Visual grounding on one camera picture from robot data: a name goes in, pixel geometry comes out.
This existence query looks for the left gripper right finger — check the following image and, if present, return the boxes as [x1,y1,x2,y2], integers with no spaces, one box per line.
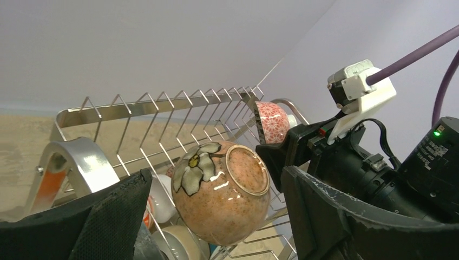
[281,166,458,259]

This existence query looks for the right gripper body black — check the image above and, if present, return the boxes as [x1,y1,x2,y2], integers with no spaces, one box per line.
[307,120,430,219]

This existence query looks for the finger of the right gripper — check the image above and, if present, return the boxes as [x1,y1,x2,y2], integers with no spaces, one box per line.
[255,123,320,192]

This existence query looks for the white bowl red patterned outside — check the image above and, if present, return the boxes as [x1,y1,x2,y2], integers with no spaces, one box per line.
[148,174,176,223]

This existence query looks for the beige bowl brown rim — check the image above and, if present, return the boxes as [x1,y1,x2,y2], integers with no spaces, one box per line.
[171,140,270,246]

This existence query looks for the orange white floral bowl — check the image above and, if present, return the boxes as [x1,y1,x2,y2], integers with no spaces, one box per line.
[143,195,154,229]

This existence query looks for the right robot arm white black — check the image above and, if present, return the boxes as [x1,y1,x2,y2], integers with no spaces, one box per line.
[255,117,458,223]

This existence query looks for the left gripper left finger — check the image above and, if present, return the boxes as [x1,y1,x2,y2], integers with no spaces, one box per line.
[1,169,153,259]

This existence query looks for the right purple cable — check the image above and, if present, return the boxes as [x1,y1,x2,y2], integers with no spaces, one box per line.
[365,24,459,126]

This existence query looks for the stainless steel dish rack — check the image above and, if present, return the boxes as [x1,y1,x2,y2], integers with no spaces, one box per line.
[24,86,297,259]

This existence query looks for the black white speckled pink bowl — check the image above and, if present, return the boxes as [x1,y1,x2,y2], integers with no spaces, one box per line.
[253,101,291,144]

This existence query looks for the white bowl brown outside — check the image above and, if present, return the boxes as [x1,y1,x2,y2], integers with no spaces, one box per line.
[152,225,211,260]

